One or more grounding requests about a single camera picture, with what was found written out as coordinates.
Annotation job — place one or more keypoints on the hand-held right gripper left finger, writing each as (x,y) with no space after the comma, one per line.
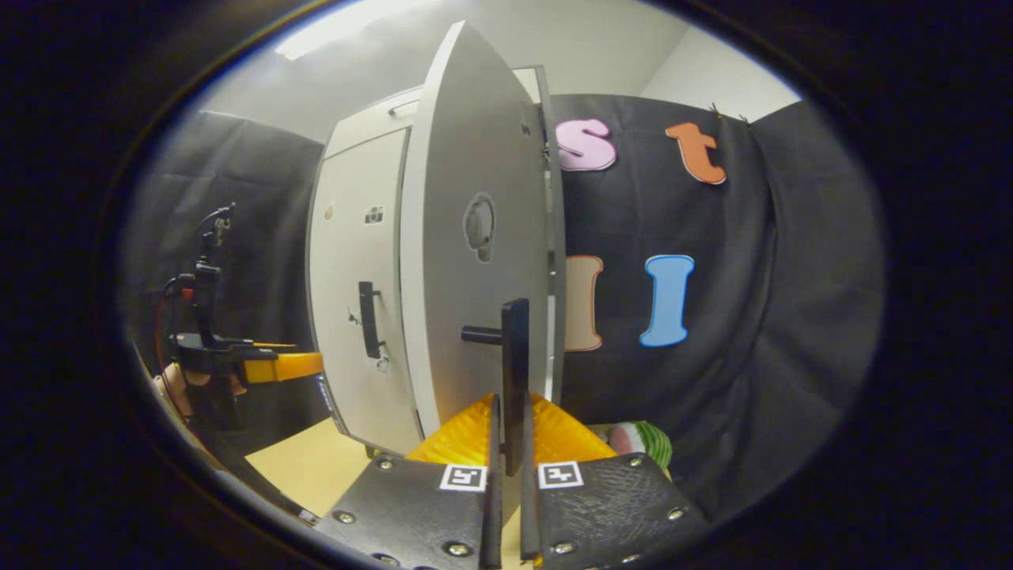
(492,514)

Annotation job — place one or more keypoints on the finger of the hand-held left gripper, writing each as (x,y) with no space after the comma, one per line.
(273,346)
(285,367)

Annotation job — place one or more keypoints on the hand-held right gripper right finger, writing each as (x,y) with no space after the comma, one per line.
(529,514)

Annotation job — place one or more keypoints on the camera-sticker white shoe cabinet door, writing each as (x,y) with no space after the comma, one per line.
(348,261)

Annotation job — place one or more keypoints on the headphone-sticker white shoe cabinet door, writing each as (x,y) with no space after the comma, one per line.
(451,277)

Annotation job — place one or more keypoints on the white double-door shoe cabinet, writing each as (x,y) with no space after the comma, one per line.
(364,127)

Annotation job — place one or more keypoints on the green striped watermelon toy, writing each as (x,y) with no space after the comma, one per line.
(645,443)

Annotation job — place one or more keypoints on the black backdrop cloth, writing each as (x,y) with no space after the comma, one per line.
(253,198)
(775,317)

